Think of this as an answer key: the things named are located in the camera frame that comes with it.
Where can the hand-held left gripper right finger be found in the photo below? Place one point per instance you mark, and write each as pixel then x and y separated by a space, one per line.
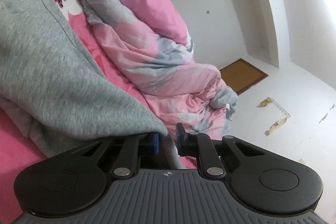
pixel 179 140

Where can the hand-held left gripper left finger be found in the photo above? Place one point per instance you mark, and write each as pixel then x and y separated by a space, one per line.
pixel 156 144

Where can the grey sweatpants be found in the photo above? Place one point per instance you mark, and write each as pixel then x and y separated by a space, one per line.
pixel 52 56

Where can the pink grey floral duvet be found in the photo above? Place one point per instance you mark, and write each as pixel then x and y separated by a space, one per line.
pixel 157 61

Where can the wooden door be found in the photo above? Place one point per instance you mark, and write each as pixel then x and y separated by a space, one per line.
pixel 241 74

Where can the wall hook rack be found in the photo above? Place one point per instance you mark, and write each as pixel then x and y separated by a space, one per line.
pixel 275 125

